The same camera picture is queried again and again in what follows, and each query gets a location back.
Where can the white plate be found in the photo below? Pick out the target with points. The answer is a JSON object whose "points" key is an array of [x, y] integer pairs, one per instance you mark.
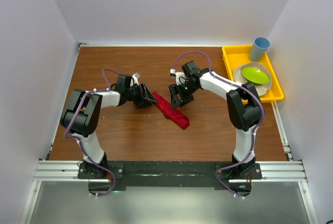
{"points": [[262, 89]]}

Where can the aluminium frame rail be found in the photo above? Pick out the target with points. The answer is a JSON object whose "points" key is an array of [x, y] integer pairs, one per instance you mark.
{"points": [[290, 171]]}

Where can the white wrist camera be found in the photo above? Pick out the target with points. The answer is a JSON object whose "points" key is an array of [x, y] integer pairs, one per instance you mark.
{"points": [[180, 77], [134, 80]]}

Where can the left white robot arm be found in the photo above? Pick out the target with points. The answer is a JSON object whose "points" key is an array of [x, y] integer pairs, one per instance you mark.
{"points": [[81, 115]]}

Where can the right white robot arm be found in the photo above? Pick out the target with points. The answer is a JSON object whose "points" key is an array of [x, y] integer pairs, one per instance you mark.
{"points": [[245, 109]]}

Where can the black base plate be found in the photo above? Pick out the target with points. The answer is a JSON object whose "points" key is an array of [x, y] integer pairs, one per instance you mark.
{"points": [[184, 174]]}

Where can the green bowl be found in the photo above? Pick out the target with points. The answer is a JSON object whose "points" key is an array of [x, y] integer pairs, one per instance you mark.
{"points": [[255, 75]]}

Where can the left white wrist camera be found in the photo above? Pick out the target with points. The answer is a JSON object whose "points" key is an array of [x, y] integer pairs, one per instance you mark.
{"points": [[134, 80]]}

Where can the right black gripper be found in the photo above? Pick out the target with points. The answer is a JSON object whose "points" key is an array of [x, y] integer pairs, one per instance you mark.
{"points": [[175, 89]]}

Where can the blue plastic cup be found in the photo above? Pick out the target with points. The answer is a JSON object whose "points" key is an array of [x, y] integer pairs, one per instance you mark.
{"points": [[259, 47]]}

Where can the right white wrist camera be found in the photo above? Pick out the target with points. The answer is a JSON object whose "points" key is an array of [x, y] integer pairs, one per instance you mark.
{"points": [[180, 77]]}

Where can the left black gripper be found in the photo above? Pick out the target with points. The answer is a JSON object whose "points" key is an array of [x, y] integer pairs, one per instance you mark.
{"points": [[144, 96]]}

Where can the red cloth napkin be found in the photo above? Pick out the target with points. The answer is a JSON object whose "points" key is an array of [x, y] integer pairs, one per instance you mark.
{"points": [[174, 115]]}

